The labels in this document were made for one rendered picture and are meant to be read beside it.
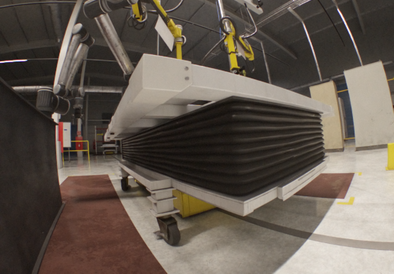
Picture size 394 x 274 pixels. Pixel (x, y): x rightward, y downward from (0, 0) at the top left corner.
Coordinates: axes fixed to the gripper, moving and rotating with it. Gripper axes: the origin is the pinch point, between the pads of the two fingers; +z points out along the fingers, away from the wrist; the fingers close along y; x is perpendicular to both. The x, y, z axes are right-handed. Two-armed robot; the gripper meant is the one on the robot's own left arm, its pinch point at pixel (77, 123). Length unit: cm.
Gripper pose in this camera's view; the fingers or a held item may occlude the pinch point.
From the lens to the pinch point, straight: 194.7
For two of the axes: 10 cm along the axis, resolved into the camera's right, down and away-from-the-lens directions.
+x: 5.5, -1.2, -8.3
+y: -8.3, 0.1, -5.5
